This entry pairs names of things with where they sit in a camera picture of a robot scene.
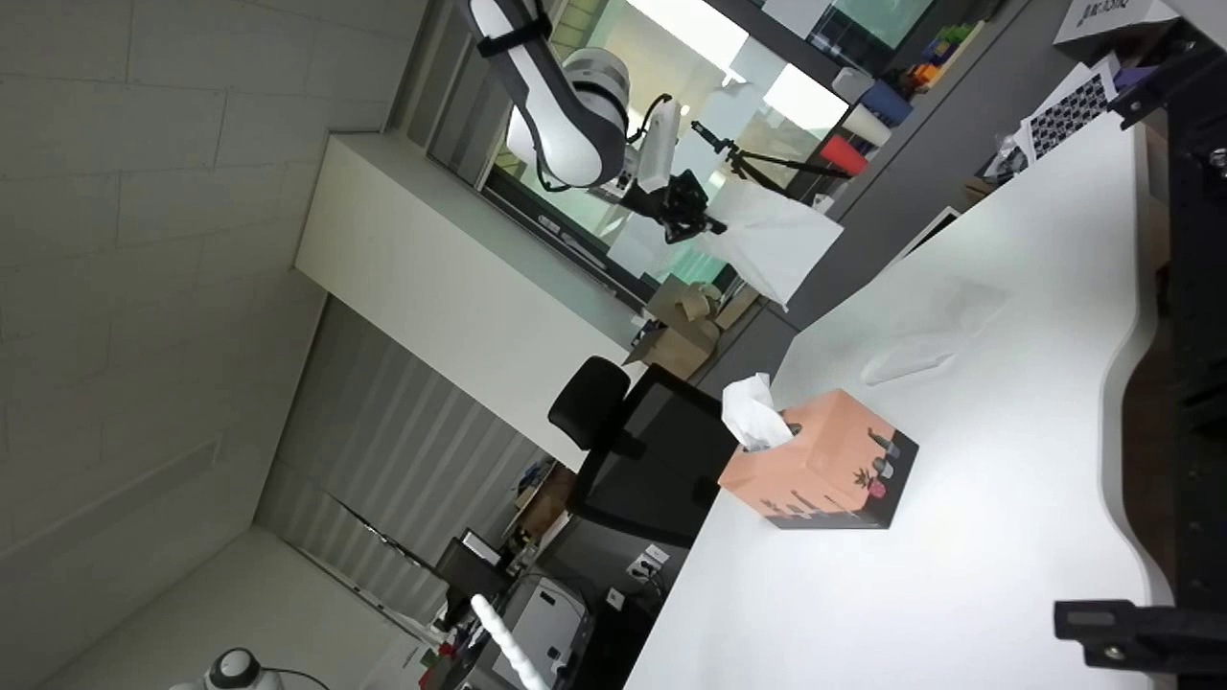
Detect next white tissue in box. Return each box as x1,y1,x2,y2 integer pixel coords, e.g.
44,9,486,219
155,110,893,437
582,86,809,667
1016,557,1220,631
722,372,794,452

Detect black white patterned box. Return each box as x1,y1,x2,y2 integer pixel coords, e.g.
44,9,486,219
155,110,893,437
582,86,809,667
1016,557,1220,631
1025,65,1114,161

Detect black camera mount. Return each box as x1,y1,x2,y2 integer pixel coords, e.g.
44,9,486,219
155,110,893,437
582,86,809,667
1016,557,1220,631
1055,597,1227,675

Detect orange tissue box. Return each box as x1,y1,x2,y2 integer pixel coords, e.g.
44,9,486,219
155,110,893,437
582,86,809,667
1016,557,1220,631
722,391,920,528

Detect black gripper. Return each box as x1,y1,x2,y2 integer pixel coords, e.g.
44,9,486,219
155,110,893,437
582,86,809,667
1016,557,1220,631
621,173,724,247

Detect black office chair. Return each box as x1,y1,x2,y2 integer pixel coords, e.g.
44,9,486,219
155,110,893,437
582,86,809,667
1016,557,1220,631
547,357,737,548

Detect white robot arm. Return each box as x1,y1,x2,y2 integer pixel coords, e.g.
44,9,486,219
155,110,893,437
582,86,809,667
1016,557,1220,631
458,0,724,247

